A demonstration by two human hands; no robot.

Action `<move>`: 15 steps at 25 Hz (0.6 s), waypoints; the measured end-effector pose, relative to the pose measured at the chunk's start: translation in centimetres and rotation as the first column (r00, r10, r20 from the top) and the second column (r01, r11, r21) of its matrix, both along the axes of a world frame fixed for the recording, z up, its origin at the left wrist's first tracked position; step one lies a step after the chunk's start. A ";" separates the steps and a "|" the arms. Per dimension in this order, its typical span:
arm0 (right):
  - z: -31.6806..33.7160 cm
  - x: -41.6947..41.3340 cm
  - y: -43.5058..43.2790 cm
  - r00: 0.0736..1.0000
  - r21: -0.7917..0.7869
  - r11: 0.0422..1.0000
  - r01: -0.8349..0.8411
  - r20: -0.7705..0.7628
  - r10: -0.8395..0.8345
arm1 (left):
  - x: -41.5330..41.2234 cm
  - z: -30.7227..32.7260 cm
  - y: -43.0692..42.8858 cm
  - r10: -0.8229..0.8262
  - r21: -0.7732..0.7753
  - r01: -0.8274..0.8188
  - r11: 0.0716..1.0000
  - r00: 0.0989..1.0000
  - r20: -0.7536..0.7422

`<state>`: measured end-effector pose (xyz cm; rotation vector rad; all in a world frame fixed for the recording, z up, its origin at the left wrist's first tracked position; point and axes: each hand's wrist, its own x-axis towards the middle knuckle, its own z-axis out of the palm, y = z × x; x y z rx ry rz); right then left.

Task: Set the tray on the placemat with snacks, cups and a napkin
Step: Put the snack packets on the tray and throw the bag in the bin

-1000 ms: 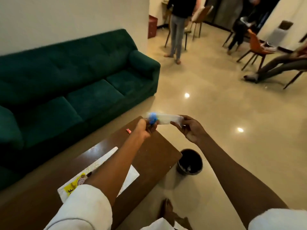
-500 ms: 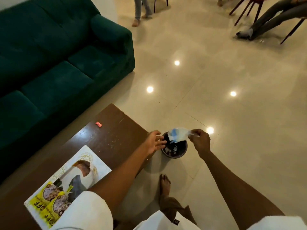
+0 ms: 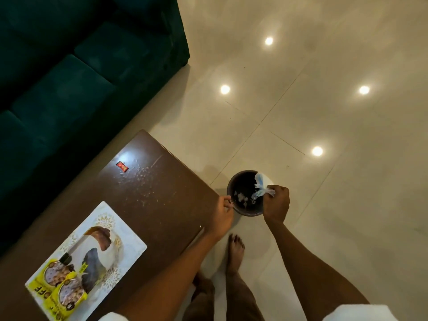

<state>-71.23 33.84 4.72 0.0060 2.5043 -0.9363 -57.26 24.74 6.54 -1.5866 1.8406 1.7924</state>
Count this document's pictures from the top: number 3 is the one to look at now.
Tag black trash bin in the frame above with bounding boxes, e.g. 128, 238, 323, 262
226, 170, 269, 217

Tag person's left forearm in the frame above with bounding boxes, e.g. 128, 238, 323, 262
117, 230, 221, 321

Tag brown trousers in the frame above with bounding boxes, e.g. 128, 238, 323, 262
182, 272, 265, 321

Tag clear zip bag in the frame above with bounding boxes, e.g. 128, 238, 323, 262
251, 173, 276, 201

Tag person's left hand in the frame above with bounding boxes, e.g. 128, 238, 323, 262
206, 195, 235, 243

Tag person's right forearm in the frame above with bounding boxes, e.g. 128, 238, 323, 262
266, 218, 370, 321

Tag dark green sofa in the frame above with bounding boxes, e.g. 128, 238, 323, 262
0, 0, 190, 256

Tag person's right hand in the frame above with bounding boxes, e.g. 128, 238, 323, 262
262, 185, 291, 226

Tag person's right foot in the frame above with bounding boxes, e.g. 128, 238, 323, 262
226, 234, 246, 275

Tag white floral placemat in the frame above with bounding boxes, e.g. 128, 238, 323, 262
25, 201, 148, 321

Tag leaf print tray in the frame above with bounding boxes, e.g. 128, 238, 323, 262
50, 226, 123, 295

